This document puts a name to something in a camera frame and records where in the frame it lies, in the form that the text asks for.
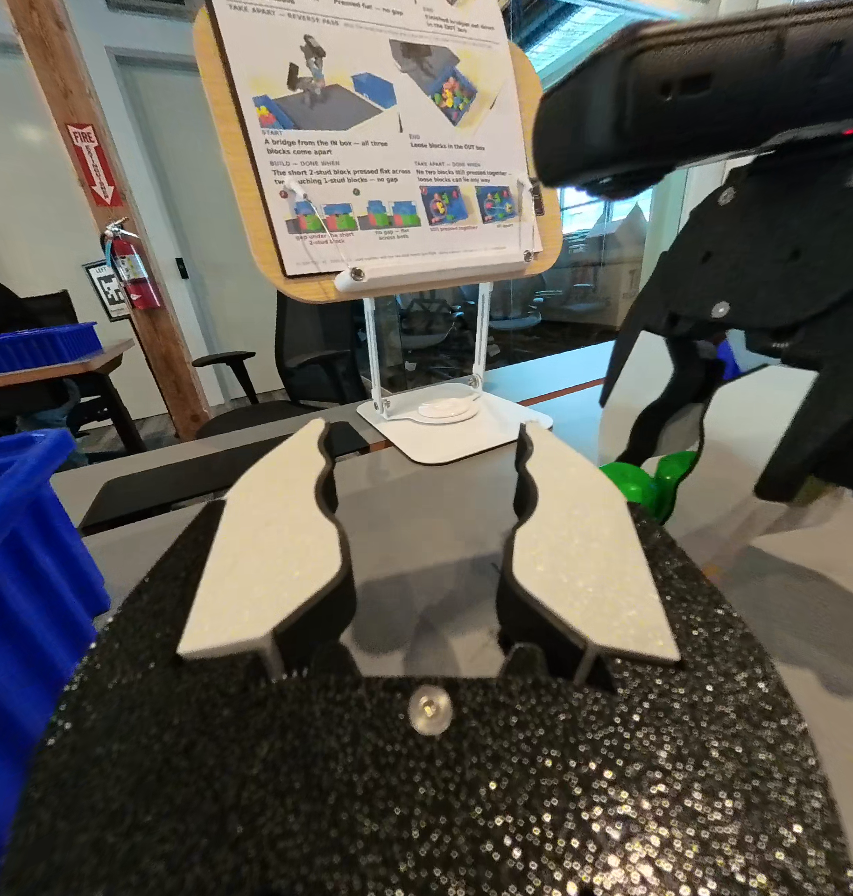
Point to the wooden office desk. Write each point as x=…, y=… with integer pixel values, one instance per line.
x=83, y=364

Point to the green mega block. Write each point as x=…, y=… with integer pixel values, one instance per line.
x=643, y=490

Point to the red fire extinguisher sign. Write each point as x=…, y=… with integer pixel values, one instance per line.
x=93, y=164

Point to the red fire extinguisher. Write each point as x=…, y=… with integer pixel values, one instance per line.
x=136, y=269

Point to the instruction board stand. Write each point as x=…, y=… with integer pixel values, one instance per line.
x=398, y=140

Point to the black white marker tag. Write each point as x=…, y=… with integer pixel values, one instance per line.
x=107, y=290

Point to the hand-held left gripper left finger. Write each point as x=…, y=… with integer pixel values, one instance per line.
x=272, y=546

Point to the cardboard box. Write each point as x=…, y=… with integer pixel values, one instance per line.
x=608, y=266

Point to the wooden post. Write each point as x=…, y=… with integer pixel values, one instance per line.
x=83, y=84

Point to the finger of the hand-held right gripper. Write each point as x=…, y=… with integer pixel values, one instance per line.
x=818, y=434
x=640, y=406

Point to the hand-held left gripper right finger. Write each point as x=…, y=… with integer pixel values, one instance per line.
x=594, y=560

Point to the blue plastic bin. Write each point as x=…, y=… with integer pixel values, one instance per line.
x=27, y=560
x=34, y=346

